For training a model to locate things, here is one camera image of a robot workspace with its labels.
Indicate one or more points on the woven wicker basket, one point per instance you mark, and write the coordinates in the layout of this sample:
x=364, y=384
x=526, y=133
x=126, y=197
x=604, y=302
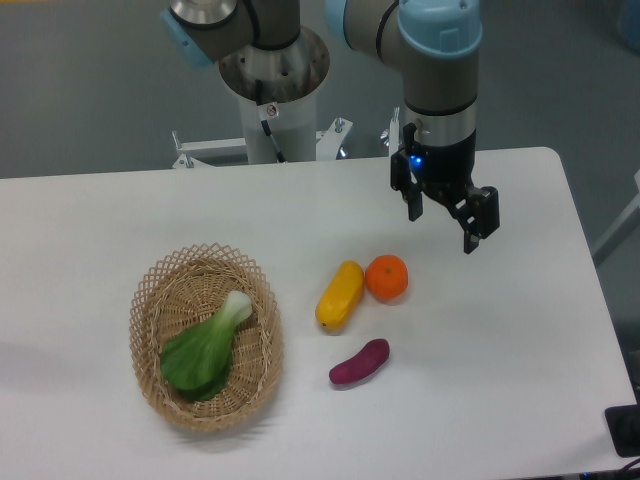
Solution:
x=184, y=289

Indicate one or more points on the white table leg frame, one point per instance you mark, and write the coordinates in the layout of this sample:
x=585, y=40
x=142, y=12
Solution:
x=616, y=233

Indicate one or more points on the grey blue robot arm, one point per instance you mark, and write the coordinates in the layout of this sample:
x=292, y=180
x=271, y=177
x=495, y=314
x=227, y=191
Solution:
x=434, y=45

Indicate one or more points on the green bok choy vegetable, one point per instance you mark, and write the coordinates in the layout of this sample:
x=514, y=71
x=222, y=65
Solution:
x=197, y=362

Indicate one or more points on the black device at table edge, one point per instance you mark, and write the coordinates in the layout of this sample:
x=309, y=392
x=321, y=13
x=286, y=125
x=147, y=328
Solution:
x=623, y=425

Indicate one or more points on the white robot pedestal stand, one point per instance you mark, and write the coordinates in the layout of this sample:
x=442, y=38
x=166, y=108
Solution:
x=276, y=92

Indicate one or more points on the yellow squash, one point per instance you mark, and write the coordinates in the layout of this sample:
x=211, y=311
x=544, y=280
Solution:
x=341, y=297

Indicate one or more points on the purple sweet potato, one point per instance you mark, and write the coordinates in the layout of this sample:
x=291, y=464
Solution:
x=367, y=361

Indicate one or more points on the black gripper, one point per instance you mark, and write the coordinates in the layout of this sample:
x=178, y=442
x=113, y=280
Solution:
x=445, y=168

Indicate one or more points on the orange tangerine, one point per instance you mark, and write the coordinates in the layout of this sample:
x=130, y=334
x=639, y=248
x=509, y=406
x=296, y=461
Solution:
x=386, y=277

